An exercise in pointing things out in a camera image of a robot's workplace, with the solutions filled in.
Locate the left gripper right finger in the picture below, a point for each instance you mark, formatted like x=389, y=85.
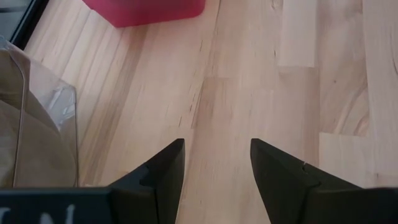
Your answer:
x=286, y=193

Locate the clear plastic container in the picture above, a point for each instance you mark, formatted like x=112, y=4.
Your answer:
x=66, y=102

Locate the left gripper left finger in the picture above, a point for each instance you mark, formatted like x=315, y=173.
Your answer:
x=161, y=189

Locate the red plastic bin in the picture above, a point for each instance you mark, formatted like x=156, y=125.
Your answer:
x=146, y=11

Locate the black metal table frame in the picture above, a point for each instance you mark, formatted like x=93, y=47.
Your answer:
x=29, y=21

